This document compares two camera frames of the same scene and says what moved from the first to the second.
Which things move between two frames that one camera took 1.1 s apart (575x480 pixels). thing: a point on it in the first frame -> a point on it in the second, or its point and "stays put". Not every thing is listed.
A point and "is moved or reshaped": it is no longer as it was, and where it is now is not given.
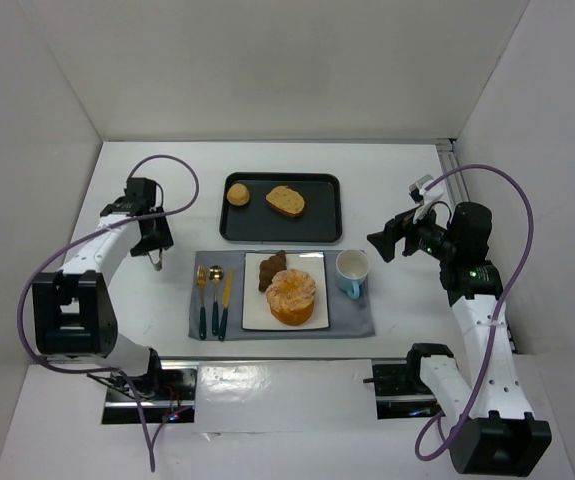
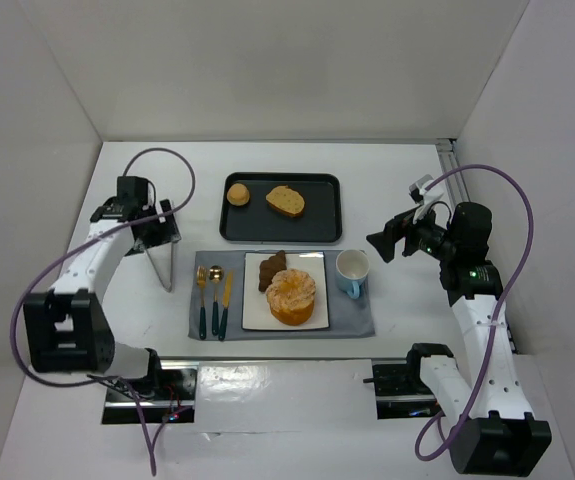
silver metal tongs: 156,258 is moved or reshaped
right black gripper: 398,235 stays put
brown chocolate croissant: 270,267 stays put
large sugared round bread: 290,295 stays put
